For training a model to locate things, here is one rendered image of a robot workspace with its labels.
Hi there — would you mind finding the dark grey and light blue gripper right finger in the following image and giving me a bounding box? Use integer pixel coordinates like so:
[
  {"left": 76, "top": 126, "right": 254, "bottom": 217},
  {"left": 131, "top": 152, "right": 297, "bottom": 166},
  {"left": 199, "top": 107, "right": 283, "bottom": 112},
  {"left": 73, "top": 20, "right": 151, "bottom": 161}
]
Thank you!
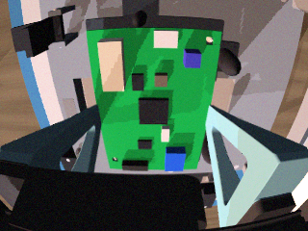
[{"left": 205, "top": 105, "right": 308, "bottom": 227}]

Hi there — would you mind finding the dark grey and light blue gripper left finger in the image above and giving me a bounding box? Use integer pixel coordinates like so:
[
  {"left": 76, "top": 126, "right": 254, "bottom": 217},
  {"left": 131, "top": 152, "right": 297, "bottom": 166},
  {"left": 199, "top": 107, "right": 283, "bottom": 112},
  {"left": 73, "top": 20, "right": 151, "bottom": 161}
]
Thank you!
[{"left": 0, "top": 105, "right": 102, "bottom": 173}]

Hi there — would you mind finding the green circuit board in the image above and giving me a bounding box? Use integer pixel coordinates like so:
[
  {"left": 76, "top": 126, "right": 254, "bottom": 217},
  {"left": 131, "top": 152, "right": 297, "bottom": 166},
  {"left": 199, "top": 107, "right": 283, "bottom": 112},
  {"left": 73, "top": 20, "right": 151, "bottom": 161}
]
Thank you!
[{"left": 87, "top": 27, "right": 221, "bottom": 171}]

